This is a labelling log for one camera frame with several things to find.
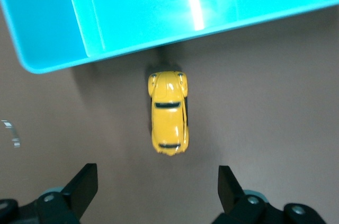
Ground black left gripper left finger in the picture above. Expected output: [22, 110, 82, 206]
[36, 163, 99, 224]

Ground yellow beetle toy car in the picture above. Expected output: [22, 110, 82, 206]
[147, 70, 191, 157]

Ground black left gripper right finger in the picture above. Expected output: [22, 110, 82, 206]
[211, 165, 267, 224]

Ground teal plastic storage bin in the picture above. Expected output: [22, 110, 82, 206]
[0, 0, 339, 75]

